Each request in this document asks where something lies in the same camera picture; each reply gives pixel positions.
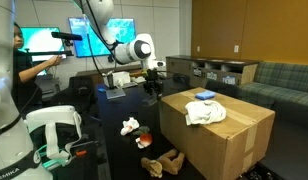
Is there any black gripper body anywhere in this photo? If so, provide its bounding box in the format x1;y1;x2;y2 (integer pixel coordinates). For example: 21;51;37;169
142;68;164;94

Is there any dark grey eraser block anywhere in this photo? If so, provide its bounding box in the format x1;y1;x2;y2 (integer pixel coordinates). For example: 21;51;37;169
141;96;159;107

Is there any white bag orange print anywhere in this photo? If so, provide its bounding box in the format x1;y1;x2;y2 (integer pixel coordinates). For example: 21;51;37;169
119;117;141;137

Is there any blue wavy sponge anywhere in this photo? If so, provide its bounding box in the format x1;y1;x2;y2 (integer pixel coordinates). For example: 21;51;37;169
194;89;217;101

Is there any white cloth towel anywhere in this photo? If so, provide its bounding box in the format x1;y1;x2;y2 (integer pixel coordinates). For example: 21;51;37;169
184;99;227;127

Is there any brown plush moose toy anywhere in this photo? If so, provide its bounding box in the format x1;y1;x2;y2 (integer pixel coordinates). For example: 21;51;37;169
140;148;186;179

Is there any pale flat box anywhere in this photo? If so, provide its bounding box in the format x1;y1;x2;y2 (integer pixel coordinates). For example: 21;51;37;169
130;76;148;84

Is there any white box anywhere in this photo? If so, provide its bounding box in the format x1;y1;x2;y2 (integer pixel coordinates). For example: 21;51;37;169
111;71;132;88

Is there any large cardboard box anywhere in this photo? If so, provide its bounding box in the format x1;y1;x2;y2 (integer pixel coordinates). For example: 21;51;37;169
159;87;276;180

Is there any person hand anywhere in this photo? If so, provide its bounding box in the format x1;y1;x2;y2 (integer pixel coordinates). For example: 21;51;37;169
48;54;64;67

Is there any wooden TV console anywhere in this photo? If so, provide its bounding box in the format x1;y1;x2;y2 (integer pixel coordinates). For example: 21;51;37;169
75;64;143;88

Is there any black office chair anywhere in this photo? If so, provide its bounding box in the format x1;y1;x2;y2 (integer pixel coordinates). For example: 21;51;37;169
50;76;98;116

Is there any wooden shelf cabinet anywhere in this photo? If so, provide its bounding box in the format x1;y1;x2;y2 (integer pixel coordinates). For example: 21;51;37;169
165;54;260;86

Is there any white VR headset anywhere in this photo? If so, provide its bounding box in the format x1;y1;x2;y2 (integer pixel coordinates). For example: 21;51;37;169
24;105;83;168

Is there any green plaid sofa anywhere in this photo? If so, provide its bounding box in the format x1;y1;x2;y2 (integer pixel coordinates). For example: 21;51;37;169
237;61;308;109

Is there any small cyan monitor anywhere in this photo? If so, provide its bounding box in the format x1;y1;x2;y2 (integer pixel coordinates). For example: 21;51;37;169
18;26;67;63

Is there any person in black shirt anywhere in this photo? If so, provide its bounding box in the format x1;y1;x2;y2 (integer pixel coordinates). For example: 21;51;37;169
10;21;42;114

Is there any yellow wrist camera mount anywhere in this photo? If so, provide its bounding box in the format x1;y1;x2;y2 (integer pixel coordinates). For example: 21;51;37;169
128;69;150;78

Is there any black camera stand grey base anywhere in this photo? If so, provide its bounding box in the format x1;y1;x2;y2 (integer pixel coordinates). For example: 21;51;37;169
105;71;127;100

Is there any large wall TV screen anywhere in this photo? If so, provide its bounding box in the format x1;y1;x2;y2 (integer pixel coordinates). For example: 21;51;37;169
67;17;137;58

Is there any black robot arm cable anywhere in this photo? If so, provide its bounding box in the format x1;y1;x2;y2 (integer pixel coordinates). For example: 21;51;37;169
78;0;118;78

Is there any black stereo camera bar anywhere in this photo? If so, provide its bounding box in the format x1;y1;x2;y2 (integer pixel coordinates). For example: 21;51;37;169
51;31;84;42

